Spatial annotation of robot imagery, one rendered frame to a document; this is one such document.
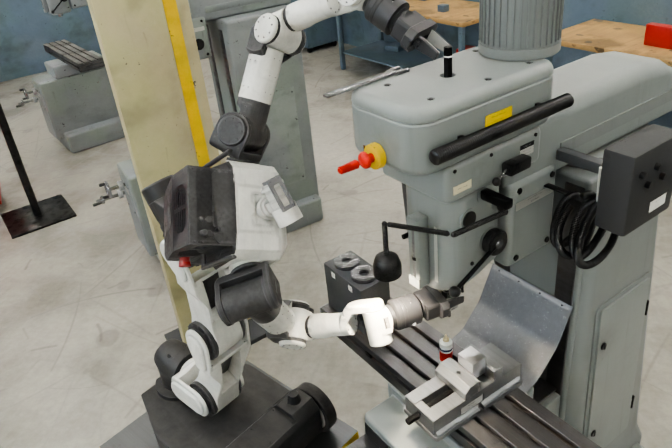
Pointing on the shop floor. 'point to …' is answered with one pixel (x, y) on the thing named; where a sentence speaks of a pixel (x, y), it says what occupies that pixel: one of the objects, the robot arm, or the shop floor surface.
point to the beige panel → (152, 73)
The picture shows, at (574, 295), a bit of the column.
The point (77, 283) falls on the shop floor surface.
